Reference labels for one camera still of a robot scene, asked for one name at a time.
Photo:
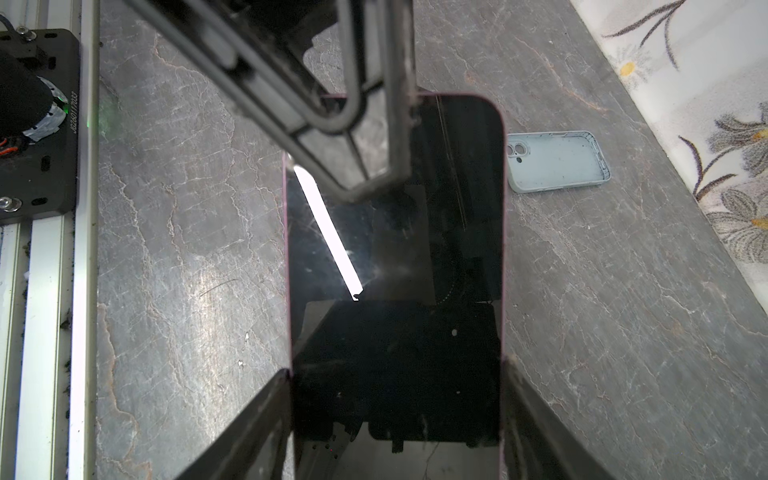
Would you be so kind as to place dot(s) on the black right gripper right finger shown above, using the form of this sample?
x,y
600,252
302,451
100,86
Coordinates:
x,y
536,444

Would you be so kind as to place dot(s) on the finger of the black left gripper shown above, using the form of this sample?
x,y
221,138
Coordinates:
x,y
231,44
376,153

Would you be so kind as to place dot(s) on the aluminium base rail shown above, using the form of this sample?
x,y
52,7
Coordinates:
x,y
48,294

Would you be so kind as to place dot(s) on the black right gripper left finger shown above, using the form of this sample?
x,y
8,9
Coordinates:
x,y
254,445

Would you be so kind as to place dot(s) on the light blue case far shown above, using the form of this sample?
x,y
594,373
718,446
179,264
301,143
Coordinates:
x,y
547,161

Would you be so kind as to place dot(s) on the purple-edged black phone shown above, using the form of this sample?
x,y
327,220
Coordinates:
x,y
395,309

